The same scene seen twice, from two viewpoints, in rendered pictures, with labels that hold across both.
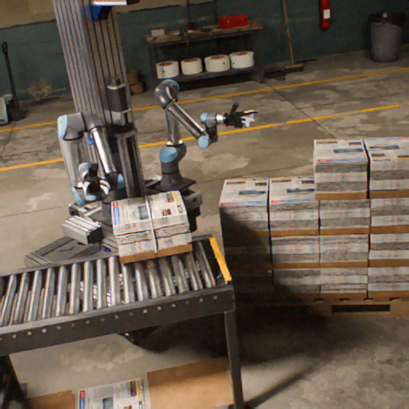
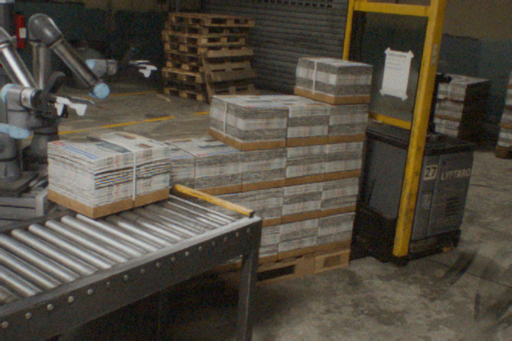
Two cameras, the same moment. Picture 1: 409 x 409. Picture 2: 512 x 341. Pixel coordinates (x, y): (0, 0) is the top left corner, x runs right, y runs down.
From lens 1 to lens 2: 1.73 m
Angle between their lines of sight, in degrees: 43
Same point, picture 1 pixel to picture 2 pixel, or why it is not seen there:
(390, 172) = (304, 119)
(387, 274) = (296, 230)
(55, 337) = (81, 310)
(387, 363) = (329, 312)
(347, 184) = (270, 132)
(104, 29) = not seen: outside the picture
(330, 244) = (251, 202)
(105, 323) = (144, 278)
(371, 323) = (285, 287)
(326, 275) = not seen: hidden behind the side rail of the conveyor
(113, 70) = not seen: outside the picture
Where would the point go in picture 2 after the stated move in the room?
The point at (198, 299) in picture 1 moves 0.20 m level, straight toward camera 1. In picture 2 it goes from (234, 234) to (274, 253)
